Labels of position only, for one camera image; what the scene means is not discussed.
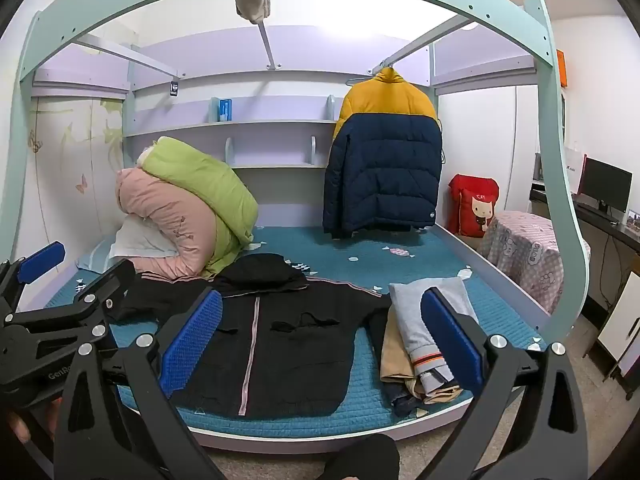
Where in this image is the black computer monitor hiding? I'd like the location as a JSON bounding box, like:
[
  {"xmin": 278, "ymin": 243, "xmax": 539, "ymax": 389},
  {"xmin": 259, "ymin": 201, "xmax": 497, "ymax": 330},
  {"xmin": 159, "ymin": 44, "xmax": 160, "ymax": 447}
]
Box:
[{"xmin": 577, "ymin": 156, "xmax": 633, "ymax": 216}]

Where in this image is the pink quilt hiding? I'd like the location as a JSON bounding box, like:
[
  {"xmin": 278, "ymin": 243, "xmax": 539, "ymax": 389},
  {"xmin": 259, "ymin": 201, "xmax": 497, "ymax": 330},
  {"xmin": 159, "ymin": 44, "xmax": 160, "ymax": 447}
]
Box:
[{"xmin": 116, "ymin": 167, "xmax": 218, "ymax": 278}]

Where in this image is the black zip jacket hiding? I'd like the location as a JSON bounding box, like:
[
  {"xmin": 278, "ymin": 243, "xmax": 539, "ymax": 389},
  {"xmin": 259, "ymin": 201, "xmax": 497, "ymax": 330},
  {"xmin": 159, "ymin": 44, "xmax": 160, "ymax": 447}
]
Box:
[{"xmin": 107, "ymin": 253, "xmax": 393, "ymax": 420}]

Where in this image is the person's left hand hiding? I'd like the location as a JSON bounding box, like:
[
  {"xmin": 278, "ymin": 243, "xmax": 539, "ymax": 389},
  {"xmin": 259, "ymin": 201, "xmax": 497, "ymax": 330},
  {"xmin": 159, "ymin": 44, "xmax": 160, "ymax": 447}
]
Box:
[{"xmin": 5, "ymin": 397, "xmax": 61, "ymax": 445}]

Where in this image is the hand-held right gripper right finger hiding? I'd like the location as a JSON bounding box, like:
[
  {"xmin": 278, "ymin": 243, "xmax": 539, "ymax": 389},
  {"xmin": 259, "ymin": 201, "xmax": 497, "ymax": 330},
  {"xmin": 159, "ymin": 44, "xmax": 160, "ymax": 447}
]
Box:
[{"xmin": 421, "ymin": 287, "xmax": 588, "ymax": 480}]

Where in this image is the dark desk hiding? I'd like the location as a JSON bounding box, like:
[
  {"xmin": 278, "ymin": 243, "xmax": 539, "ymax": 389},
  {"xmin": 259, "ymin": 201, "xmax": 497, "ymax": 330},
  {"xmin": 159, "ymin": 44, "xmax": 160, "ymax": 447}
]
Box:
[{"xmin": 530, "ymin": 180, "xmax": 640, "ymax": 361}]

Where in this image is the yellow and navy puffer jacket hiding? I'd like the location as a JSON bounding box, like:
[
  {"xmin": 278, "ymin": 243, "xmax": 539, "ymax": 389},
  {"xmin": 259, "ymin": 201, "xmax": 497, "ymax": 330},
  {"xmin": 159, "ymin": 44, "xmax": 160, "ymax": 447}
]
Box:
[{"xmin": 322, "ymin": 67, "xmax": 445, "ymax": 240}]

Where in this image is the white pillow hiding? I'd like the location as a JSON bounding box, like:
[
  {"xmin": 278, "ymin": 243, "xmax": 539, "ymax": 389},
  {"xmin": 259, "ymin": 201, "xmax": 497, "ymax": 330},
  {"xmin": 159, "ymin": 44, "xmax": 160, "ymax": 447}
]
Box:
[{"xmin": 109, "ymin": 215, "xmax": 181, "ymax": 261}]

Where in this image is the red cartoon bag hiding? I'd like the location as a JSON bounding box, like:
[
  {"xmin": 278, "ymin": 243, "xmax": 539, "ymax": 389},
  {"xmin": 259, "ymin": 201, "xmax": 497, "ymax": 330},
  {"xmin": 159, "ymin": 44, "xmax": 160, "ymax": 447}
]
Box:
[{"xmin": 447, "ymin": 174, "xmax": 500, "ymax": 238}]

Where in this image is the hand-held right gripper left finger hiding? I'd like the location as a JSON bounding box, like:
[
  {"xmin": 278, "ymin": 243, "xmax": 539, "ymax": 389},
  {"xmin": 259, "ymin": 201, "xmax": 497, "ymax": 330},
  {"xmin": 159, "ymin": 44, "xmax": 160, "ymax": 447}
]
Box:
[{"xmin": 54, "ymin": 289, "xmax": 226, "ymax": 480}]

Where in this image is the light blue pillow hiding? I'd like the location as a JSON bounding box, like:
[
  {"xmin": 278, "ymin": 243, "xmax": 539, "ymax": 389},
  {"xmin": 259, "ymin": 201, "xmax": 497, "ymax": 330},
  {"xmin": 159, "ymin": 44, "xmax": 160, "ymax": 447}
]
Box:
[{"xmin": 75, "ymin": 239, "xmax": 117, "ymax": 274}]

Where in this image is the clothes hanger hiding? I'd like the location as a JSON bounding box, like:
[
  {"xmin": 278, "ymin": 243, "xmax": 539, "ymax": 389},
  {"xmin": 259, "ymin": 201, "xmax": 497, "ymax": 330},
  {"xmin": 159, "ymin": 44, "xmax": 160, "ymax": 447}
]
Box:
[{"xmin": 345, "ymin": 61, "xmax": 398, "ymax": 86}]

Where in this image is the hanging beige cloth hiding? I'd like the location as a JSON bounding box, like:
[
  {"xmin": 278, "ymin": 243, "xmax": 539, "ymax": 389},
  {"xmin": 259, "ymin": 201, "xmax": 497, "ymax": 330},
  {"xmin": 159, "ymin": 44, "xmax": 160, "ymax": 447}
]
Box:
[{"xmin": 235, "ymin": 0, "xmax": 272, "ymax": 25}]

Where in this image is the green quilt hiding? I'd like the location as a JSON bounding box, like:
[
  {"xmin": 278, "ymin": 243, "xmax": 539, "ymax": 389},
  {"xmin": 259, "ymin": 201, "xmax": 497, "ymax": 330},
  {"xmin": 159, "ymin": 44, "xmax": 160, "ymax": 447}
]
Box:
[{"xmin": 142, "ymin": 137, "xmax": 259, "ymax": 278}]

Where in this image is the person's leg in black trousers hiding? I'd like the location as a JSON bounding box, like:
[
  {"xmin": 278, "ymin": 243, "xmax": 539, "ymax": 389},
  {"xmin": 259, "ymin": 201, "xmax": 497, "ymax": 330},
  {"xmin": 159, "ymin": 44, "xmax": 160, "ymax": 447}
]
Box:
[{"xmin": 315, "ymin": 434, "xmax": 401, "ymax": 480}]

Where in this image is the teal bunk bed frame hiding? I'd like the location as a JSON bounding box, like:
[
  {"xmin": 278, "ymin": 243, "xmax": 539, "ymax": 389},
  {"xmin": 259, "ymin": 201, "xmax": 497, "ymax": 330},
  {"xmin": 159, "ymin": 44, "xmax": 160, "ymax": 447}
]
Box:
[{"xmin": 12, "ymin": 0, "xmax": 593, "ymax": 456}]

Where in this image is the table with pink patterned cloth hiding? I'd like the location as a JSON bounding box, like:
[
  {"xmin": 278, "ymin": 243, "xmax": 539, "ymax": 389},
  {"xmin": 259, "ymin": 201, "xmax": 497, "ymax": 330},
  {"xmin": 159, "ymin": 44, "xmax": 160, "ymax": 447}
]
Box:
[{"xmin": 477, "ymin": 210, "xmax": 561, "ymax": 316}]

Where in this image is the lavender wall shelf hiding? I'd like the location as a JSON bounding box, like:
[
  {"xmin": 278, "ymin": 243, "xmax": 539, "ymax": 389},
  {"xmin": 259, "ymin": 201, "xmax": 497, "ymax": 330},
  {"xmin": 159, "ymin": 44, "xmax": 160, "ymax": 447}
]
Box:
[{"xmin": 122, "ymin": 95, "xmax": 346, "ymax": 171}]

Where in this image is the folded grey sweatshirt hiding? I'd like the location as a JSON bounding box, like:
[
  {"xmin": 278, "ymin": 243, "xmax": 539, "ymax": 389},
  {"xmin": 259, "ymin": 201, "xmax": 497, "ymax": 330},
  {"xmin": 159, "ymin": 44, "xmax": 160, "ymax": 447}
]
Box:
[{"xmin": 389, "ymin": 276, "xmax": 481, "ymax": 396}]

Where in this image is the white paper bag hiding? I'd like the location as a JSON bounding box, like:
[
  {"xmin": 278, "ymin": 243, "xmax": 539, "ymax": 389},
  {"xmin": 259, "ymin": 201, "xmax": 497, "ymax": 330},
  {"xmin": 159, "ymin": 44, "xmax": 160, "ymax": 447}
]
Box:
[{"xmin": 564, "ymin": 145, "xmax": 588, "ymax": 196}]

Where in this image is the white cabinet panel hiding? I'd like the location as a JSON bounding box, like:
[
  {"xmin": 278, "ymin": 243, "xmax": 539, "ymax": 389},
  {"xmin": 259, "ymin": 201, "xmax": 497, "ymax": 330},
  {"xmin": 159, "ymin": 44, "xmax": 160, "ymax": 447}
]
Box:
[{"xmin": 597, "ymin": 272, "xmax": 640, "ymax": 381}]

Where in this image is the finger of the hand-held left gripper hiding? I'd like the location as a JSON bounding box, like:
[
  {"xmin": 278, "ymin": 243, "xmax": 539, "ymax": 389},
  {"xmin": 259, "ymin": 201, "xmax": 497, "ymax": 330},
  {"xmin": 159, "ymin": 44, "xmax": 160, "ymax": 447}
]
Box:
[
  {"xmin": 20, "ymin": 259, "xmax": 137, "ymax": 341},
  {"xmin": 0, "ymin": 241, "xmax": 67, "ymax": 321}
]

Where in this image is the butterfly print wardrobe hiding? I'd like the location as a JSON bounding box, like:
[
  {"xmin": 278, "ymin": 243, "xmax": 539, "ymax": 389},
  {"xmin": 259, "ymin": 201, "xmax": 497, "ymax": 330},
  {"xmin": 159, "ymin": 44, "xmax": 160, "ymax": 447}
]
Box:
[{"xmin": 27, "ymin": 96, "xmax": 126, "ymax": 243}]

